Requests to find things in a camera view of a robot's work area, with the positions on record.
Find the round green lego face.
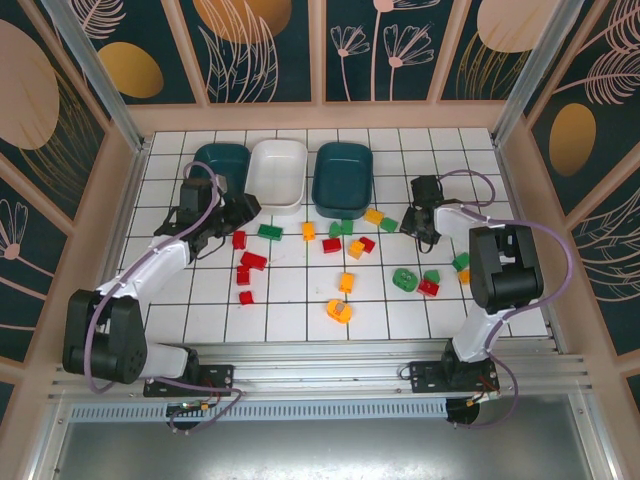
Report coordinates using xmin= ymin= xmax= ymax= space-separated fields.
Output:
xmin=392 ymin=268 xmax=418 ymax=292

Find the round yellow lego piece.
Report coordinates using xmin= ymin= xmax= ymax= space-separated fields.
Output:
xmin=325 ymin=298 xmax=354 ymax=325

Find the white plastic container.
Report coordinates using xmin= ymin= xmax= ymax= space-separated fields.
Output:
xmin=244 ymin=138 xmax=309 ymax=216

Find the teal plastic container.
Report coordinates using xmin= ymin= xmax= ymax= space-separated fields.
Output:
xmin=310 ymin=142 xmax=375 ymax=220
xmin=192 ymin=143 xmax=252 ymax=201

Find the grey metal sheet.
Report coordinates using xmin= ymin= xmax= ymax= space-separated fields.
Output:
xmin=29 ymin=392 xmax=616 ymax=480

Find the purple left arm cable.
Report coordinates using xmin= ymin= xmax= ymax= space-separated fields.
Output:
xmin=83 ymin=160 xmax=246 ymax=436

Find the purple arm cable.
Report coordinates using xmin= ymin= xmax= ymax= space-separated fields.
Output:
xmin=83 ymin=160 xmax=246 ymax=436
xmin=439 ymin=168 xmax=574 ymax=431

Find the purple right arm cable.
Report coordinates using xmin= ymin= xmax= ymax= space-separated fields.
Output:
xmin=439 ymin=168 xmax=574 ymax=431

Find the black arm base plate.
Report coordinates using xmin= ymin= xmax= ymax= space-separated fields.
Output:
xmin=143 ymin=363 xmax=236 ymax=399
xmin=408 ymin=359 xmax=501 ymax=396

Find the aluminium corner post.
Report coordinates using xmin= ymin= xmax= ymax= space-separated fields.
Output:
xmin=41 ymin=0 xmax=151 ymax=154
xmin=491 ymin=0 xmax=587 ymax=147

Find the aluminium rail frame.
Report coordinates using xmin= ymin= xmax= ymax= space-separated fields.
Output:
xmin=47 ymin=341 xmax=589 ymax=401

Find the slotted grey cable duct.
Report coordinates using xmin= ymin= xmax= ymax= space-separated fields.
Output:
xmin=69 ymin=398 xmax=450 ymax=422

